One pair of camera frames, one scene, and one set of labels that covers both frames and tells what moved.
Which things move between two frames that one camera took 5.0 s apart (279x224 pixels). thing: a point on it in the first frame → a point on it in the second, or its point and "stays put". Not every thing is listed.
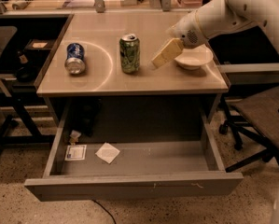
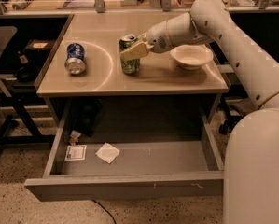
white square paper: x=107 y=152 stays put
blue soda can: x=76 y=62 stays put
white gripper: x=186 y=30 → x=157 y=39
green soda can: x=130 y=53 stays put
